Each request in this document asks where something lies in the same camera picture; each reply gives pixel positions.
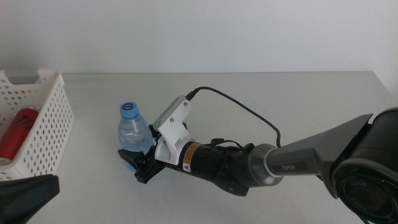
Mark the clear water bottle blue cap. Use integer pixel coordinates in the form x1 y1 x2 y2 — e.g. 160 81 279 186
117 101 155 172

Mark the red soda can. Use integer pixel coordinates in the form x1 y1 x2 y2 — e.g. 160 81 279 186
0 108 40 166

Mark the white perforated plastic basket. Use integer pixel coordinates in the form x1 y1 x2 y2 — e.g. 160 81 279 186
0 68 75 182

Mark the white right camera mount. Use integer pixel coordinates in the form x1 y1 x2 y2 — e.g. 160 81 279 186
154 100 192 166

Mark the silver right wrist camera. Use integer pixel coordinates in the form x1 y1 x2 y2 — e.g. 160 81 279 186
152 95 192 124

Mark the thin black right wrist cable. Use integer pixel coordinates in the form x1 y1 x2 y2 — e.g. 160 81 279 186
210 138 247 151

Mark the black right camera cable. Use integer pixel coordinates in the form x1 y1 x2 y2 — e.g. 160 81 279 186
185 86 282 149

